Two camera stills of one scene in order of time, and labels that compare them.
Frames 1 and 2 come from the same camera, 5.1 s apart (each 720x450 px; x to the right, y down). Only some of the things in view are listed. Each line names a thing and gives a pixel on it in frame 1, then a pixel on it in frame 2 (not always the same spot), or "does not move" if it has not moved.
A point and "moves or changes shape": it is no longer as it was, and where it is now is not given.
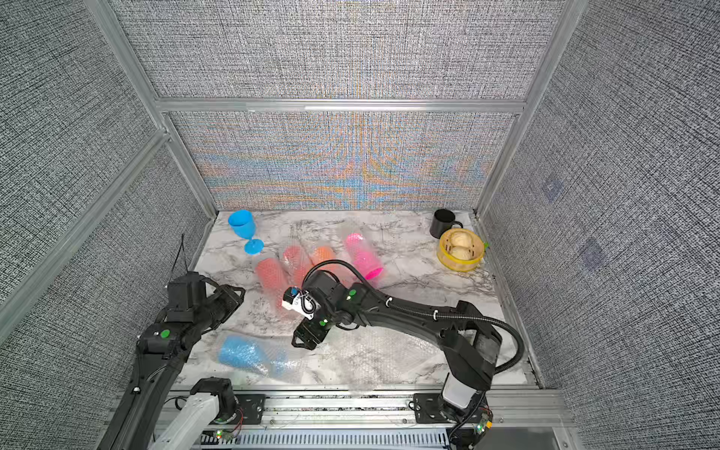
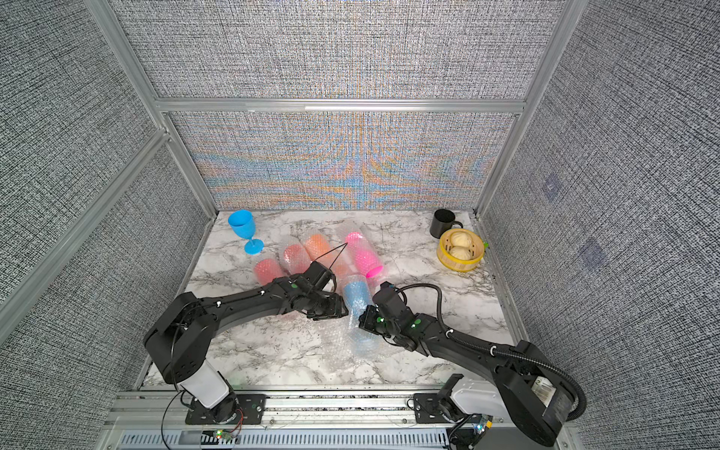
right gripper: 307,325 → 369,312
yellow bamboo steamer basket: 460,249 does not move
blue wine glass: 252,352 moves or changes shape
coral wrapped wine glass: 271,273 does not move
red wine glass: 296,262 does not move
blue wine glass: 243,221 does not move
